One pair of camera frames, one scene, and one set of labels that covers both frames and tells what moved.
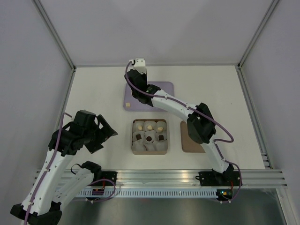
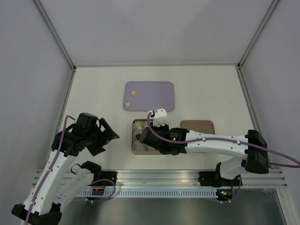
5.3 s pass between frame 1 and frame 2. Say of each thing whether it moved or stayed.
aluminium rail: stayed
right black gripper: moved
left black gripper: stayed
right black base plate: stayed
